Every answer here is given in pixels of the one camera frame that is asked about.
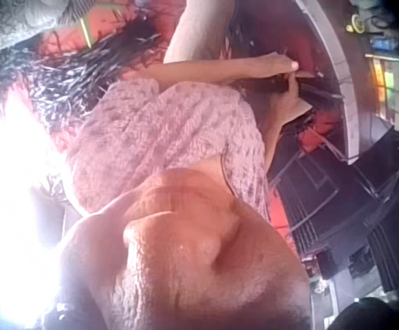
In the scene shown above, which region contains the black wire rack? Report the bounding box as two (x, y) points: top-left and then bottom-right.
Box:
(271, 151), (399, 276)

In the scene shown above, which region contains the red cloth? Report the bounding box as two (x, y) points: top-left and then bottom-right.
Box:
(287, 109), (347, 157)

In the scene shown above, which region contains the colourful printed box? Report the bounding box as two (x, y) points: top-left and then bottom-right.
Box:
(364, 53), (399, 125)

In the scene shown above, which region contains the grey patterned cloth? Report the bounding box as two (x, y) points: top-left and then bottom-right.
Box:
(0, 0), (72, 54)

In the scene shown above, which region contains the grey curved board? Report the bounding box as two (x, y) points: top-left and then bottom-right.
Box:
(294, 0), (371, 166)

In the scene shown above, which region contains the yellow round spool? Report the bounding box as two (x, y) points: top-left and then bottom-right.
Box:
(345, 14), (367, 34)

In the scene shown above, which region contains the yellow-green stick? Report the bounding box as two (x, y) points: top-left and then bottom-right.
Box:
(78, 6), (125, 50)

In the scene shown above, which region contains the person's right hand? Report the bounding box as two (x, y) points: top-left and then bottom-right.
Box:
(277, 74), (314, 129)

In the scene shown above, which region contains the person's left hand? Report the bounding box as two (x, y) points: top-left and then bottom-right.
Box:
(254, 53), (316, 82)

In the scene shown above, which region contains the small black plastic part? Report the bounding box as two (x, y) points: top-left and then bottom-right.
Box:
(254, 73), (290, 95)

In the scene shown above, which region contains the bundle of black strips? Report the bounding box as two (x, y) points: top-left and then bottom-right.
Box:
(297, 77), (345, 104)

